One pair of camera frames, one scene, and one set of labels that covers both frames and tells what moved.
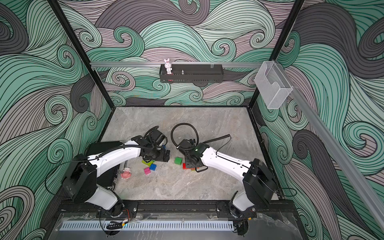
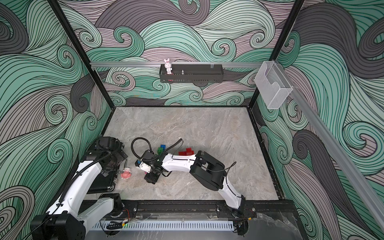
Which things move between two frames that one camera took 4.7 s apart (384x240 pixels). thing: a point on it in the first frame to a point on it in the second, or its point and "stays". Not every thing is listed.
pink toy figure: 126,174 stays
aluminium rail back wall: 167,64 stays
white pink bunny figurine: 168,65 stays
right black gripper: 187,162 to 150,178
